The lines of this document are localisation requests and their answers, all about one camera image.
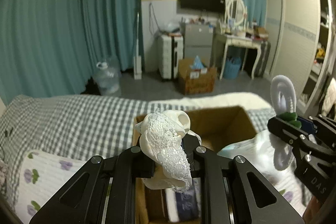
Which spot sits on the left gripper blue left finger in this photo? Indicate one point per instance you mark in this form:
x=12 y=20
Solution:
x=101 y=191

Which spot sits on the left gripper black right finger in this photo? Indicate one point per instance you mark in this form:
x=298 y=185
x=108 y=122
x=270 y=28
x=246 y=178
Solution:
x=233 y=190

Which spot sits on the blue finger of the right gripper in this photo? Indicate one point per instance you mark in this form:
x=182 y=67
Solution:
x=288 y=131
x=318 y=124

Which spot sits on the white fuzzy hair band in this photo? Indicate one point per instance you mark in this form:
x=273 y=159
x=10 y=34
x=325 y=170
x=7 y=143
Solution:
x=284 y=102

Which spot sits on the blue tissue packet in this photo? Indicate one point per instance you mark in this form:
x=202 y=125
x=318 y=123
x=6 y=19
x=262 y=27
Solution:
x=184 y=206

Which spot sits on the white lace cloth bundle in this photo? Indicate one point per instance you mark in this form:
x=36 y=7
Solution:
x=160 y=138

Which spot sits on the large tissue pack plastic bag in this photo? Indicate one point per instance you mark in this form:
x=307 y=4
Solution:
x=260 y=153

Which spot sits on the hanging clothes at right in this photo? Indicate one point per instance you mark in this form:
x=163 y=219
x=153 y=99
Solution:
x=328 y=101

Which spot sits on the floral white quilted mat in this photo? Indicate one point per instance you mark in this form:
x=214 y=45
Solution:
x=41 y=176

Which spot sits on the grey checkered bed sheet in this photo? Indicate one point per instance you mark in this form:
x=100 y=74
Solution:
x=80 y=126

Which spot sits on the blue laundry basket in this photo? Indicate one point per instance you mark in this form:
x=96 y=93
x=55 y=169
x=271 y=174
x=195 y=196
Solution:
x=232 y=67

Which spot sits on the dark suitcase by wardrobe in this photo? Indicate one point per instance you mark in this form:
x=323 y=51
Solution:
x=261 y=65

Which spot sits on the cardboard box on floor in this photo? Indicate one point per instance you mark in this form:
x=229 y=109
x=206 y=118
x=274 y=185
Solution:
x=195 y=81

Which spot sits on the white louvered wardrobe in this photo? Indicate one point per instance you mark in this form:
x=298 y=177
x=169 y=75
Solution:
x=300 y=45

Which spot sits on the clear water jug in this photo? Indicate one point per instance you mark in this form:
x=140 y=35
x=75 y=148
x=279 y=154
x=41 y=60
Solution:
x=108 y=76

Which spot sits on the white stick vacuum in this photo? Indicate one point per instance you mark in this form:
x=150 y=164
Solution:
x=137 y=61

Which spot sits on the silver mini fridge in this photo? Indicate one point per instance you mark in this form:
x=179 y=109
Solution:
x=198 y=41

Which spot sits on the white oval vanity mirror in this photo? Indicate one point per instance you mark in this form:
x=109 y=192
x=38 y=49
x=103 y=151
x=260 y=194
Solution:
x=236 y=14

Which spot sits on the white suitcase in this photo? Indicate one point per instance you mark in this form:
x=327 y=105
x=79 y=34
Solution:
x=170 y=51

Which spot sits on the large teal curtain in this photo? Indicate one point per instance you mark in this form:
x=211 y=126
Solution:
x=51 y=47

